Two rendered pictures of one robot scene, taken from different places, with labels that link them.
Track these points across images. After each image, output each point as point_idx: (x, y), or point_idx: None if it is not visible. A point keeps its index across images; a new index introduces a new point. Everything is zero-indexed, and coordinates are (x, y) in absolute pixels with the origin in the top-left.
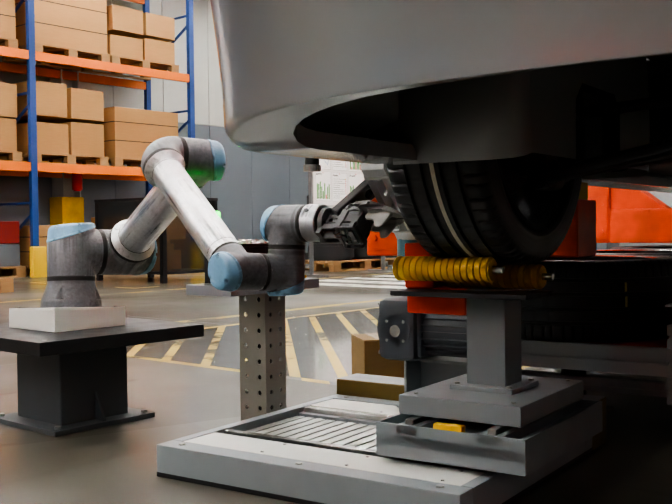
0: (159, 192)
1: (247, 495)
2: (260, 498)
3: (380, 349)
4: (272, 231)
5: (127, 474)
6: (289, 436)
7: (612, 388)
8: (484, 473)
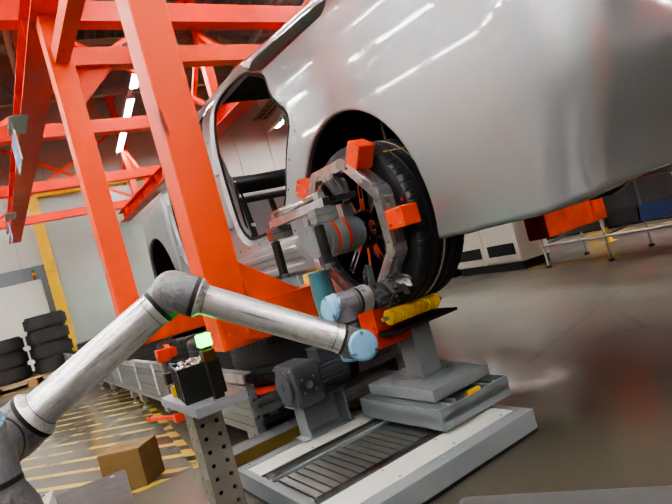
0: (129, 335)
1: (432, 503)
2: (442, 497)
3: (301, 402)
4: (346, 312)
5: None
6: (337, 479)
7: (363, 378)
8: (490, 406)
